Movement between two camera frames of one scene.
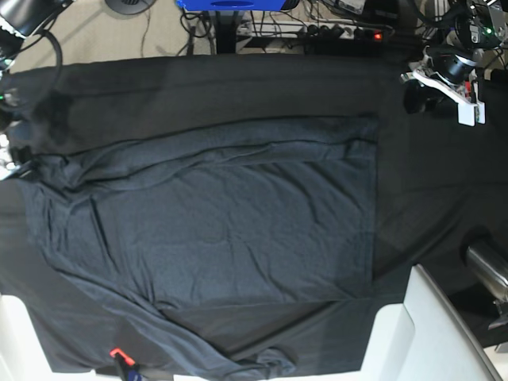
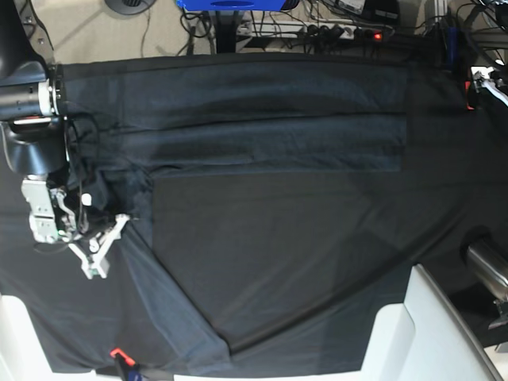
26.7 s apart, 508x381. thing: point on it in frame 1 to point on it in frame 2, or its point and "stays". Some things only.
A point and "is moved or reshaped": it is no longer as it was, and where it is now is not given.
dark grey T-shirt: (244, 245) is moved or reshaped
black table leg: (226, 31) stays
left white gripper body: (7, 167) to (98, 263)
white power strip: (296, 29) stays
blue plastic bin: (232, 5) stays
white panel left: (24, 355) stays
